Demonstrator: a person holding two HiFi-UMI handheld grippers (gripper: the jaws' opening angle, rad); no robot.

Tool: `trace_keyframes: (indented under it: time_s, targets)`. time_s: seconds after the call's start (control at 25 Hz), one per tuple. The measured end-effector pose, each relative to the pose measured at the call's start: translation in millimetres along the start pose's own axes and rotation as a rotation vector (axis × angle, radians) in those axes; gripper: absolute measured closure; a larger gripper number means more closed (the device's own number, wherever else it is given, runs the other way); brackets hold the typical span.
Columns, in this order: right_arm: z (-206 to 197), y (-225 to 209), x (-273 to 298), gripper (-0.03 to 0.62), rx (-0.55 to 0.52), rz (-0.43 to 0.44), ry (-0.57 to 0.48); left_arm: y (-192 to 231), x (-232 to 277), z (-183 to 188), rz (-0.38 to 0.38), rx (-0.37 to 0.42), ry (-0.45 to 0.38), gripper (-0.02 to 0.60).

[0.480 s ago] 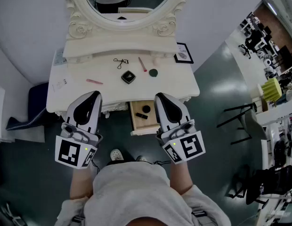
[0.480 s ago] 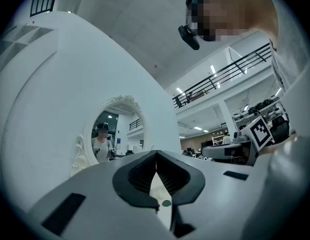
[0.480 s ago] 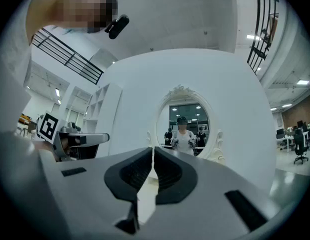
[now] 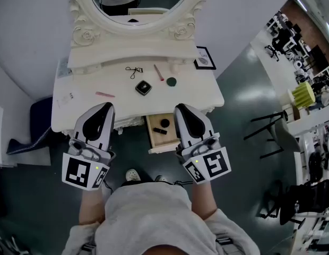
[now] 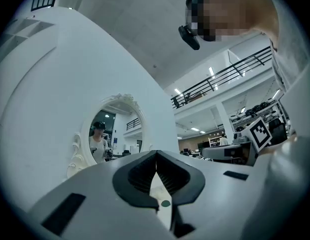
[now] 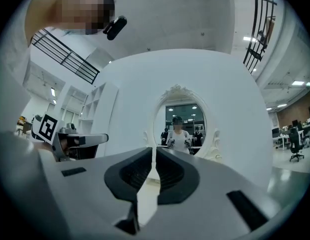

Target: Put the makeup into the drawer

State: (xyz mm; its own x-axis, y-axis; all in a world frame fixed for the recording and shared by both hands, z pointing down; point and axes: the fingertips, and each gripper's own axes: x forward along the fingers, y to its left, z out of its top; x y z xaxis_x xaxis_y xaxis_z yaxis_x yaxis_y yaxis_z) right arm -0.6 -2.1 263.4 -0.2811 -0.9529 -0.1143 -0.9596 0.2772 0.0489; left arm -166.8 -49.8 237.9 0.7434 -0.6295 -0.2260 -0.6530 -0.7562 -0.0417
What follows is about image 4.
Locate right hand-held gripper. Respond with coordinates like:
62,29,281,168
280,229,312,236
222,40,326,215
174,104,232,185

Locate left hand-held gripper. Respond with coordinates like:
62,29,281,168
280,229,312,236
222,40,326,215
62,102,117,192

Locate large wooden drawer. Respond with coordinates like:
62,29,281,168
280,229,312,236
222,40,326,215
144,112,183,155

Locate black square compact case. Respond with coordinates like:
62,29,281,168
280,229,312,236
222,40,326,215
135,80,153,97

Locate pink makeup brush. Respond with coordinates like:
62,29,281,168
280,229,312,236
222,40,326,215
153,64,165,82

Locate black eyelash curler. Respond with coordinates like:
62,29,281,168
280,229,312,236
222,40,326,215
125,66,144,80

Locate person's right forearm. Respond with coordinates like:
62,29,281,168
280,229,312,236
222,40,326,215
190,180,219,222

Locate person's left forearm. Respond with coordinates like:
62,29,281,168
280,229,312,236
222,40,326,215
79,186,106,225

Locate white ornate vanity table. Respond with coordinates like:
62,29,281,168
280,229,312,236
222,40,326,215
50,40,225,137

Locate white paper label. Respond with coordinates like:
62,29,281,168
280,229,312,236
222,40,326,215
55,90,75,108

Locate dark blue mat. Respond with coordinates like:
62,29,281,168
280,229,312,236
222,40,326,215
6,97,53,155

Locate clear sticker sheet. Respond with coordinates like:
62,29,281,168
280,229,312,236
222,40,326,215
57,58,74,79

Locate white flat boards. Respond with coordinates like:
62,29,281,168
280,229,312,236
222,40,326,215
0,102,51,167

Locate black-framed grey chair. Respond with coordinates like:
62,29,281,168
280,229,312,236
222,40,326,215
244,112,301,159

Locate person's grey top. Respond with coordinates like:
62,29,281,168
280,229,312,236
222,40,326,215
62,181,261,255

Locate oval white-framed mirror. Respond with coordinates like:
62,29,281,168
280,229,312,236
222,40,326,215
68,0,207,49

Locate yellow-green round table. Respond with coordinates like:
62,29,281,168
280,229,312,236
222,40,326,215
291,81,316,107

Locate black mesh office chair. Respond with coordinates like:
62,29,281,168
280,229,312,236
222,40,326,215
259,179,329,226

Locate black picture frame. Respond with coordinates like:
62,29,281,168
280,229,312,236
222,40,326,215
193,46,217,71

